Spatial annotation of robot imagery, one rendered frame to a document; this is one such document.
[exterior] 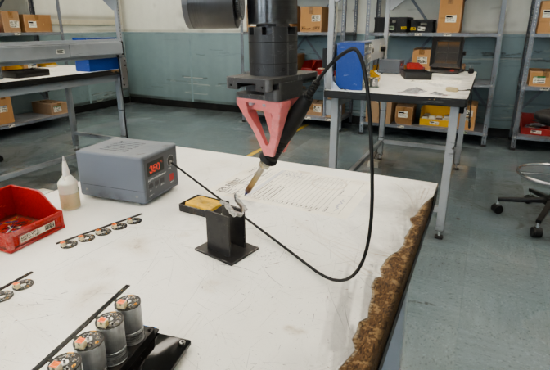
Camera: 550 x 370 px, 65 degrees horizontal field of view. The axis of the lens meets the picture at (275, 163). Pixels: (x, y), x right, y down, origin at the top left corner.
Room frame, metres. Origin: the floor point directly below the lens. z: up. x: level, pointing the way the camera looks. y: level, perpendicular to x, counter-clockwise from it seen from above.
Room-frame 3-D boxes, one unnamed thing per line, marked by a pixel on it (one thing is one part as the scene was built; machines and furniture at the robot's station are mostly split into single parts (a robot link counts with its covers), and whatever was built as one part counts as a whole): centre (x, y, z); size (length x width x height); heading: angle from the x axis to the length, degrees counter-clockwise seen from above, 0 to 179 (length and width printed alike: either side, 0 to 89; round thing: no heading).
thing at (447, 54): (3.18, -1.28, 0.88); 0.30 x 0.23 x 0.25; 64
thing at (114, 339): (0.33, 0.15, 0.79); 0.02 x 0.02 x 0.05
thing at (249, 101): (0.52, 0.00, 0.96); 0.07 x 0.07 x 0.09; 53
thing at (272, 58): (0.52, 0.00, 1.03); 0.10 x 0.07 x 0.07; 143
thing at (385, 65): (3.14, -0.83, 0.80); 0.15 x 0.12 x 0.10; 58
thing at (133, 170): (0.81, 0.29, 0.80); 0.15 x 0.12 x 0.10; 70
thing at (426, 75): (2.86, -0.92, 0.77); 0.24 x 0.16 x 0.04; 171
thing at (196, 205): (0.73, 0.13, 0.76); 0.07 x 0.05 x 0.02; 61
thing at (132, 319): (0.36, 0.14, 0.79); 0.02 x 0.02 x 0.05
